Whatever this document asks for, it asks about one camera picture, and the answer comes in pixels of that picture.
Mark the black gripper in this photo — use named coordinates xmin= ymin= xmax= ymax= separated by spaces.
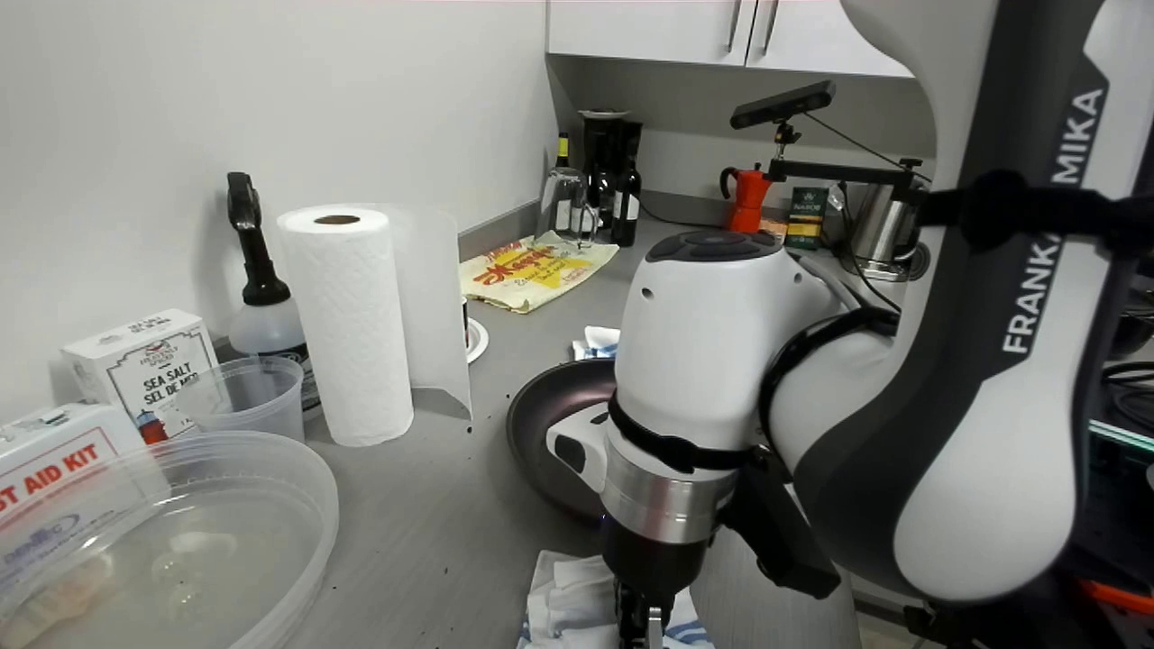
xmin=603 ymin=534 xmax=699 ymax=649

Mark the white cloth with blue stripes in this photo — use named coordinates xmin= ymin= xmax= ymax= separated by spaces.
xmin=514 ymin=549 xmax=713 ymax=649
xmin=570 ymin=320 xmax=625 ymax=366

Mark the dark nonstick frying pan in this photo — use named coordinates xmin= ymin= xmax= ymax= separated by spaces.
xmin=501 ymin=356 xmax=625 ymax=525

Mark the small white plate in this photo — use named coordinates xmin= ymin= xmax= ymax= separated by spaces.
xmin=463 ymin=313 xmax=494 ymax=367

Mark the yellow printed bag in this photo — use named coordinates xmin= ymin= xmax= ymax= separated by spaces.
xmin=457 ymin=230 xmax=625 ymax=317

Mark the white paper towel roll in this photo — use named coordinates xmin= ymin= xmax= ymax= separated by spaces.
xmin=274 ymin=202 xmax=475 ymax=451

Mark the red moka pot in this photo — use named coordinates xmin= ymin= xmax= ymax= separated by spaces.
xmin=717 ymin=162 xmax=770 ymax=238

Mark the dark green box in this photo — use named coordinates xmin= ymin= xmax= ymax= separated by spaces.
xmin=787 ymin=186 xmax=834 ymax=251

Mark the clear bottle with yellow cap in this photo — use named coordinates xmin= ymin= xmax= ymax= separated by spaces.
xmin=538 ymin=135 xmax=583 ymax=238

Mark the small clear plastic container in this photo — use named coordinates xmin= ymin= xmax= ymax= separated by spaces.
xmin=167 ymin=353 xmax=309 ymax=444

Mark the black coffee maker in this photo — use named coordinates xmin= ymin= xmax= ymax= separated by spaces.
xmin=573 ymin=107 xmax=647 ymax=251

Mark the large clear plastic bowl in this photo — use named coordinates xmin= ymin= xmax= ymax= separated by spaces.
xmin=0 ymin=431 xmax=342 ymax=649

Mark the steel kettle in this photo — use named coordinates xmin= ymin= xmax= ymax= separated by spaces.
xmin=850 ymin=177 xmax=929 ymax=275

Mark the spray bottle with black nozzle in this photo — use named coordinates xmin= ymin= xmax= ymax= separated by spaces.
xmin=223 ymin=169 xmax=309 ymax=356

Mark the white sea salt box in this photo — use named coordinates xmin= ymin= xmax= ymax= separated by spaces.
xmin=60 ymin=306 xmax=232 ymax=449

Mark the white first aid kit box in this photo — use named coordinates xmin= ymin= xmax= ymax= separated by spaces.
xmin=0 ymin=400 xmax=174 ymax=571

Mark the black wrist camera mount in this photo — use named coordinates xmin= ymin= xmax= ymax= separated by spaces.
xmin=717 ymin=449 xmax=842 ymax=603

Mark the orange handled clamp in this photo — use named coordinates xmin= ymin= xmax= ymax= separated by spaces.
xmin=1078 ymin=577 xmax=1154 ymax=621

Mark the black robot mount table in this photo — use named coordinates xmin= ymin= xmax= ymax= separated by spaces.
xmin=1078 ymin=356 xmax=1154 ymax=581

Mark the black bar camera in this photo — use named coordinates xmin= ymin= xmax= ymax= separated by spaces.
xmin=729 ymin=80 xmax=838 ymax=135

